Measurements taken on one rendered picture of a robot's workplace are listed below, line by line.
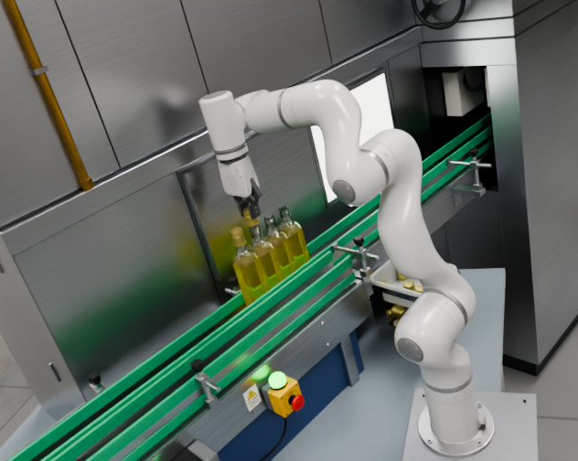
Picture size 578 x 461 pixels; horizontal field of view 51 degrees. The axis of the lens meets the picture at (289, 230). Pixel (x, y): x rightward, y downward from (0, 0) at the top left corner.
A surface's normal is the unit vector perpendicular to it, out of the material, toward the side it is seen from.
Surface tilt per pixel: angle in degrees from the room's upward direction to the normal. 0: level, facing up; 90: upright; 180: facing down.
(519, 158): 90
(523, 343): 90
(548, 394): 0
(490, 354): 0
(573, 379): 0
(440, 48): 90
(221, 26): 90
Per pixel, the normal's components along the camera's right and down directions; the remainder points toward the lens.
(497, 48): -0.68, 0.47
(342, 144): -0.59, -0.26
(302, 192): 0.69, 0.16
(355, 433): -0.24, -0.87
